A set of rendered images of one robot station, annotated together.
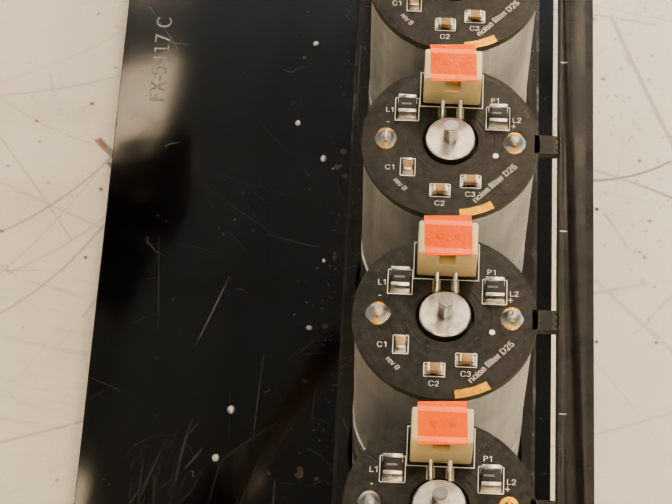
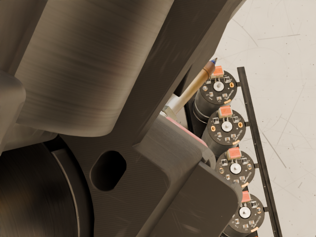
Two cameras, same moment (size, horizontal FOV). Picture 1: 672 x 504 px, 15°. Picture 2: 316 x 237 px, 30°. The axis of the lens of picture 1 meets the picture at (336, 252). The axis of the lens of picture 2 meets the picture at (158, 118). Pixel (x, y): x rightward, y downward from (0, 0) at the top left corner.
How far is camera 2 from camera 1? 15 cm
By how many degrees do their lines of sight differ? 14
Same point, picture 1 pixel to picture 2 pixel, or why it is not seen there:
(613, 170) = (248, 137)
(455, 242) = (245, 198)
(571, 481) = not seen: outside the picture
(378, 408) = (231, 231)
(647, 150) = not seen: hidden behind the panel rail
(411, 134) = (226, 168)
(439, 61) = (231, 153)
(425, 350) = (242, 221)
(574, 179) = (264, 173)
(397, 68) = (215, 146)
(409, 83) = (223, 155)
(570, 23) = (254, 133)
